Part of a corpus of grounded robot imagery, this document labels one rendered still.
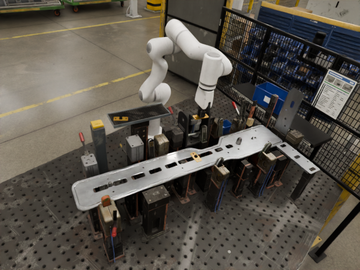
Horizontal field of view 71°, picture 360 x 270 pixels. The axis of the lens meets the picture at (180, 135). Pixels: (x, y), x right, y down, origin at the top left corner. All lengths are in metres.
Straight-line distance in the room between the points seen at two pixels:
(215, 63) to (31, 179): 1.39
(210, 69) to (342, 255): 2.16
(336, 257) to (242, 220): 1.27
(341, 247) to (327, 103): 1.40
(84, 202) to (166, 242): 0.51
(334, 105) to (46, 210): 1.99
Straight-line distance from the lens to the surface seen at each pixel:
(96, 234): 1.58
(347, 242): 2.97
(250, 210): 1.78
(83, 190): 1.39
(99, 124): 1.52
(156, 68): 1.64
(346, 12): 8.08
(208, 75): 1.20
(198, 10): 3.97
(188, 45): 1.30
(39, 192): 1.86
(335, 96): 2.05
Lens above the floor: 2.05
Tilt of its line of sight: 38 degrees down
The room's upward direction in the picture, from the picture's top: 7 degrees clockwise
